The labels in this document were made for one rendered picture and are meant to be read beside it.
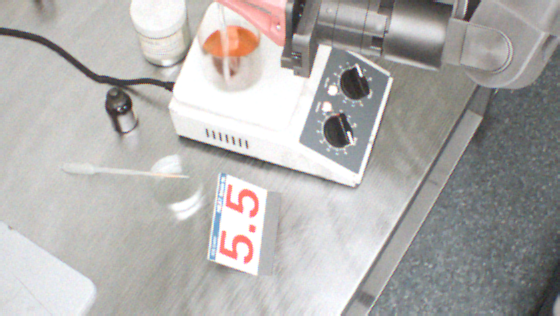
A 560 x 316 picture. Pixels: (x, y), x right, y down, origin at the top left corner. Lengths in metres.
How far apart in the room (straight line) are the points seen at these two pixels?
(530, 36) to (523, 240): 1.12
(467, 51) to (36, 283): 0.51
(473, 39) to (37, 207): 0.52
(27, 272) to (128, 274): 0.11
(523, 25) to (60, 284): 0.53
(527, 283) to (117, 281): 0.98
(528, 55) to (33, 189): 0.56
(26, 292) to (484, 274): 1.00
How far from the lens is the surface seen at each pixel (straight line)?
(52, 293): 1.04
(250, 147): 1.04
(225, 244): 1.01
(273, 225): 1.04
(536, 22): 0.79
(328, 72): 1.05
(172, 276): 1.04
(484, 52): 0.78
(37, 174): 1.10
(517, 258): 1.86
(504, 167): 1.92
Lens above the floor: 1.73
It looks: 67 degrees down
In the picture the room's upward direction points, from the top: 3 degrees counter-clockwise
